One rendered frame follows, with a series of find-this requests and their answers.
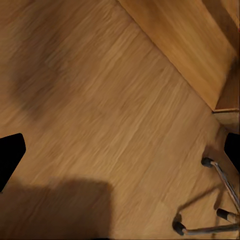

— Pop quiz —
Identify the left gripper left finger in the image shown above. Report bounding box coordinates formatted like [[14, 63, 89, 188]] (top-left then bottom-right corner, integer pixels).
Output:
[[0, 133, 26, 193]]

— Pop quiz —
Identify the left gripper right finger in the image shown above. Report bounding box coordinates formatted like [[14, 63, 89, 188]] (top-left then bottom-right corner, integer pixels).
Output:
[[224, 133, 240, 173]]

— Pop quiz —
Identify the swivel chair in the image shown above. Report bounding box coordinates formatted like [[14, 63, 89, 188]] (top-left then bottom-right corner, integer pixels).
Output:
[[173, 157, 240, 240]]

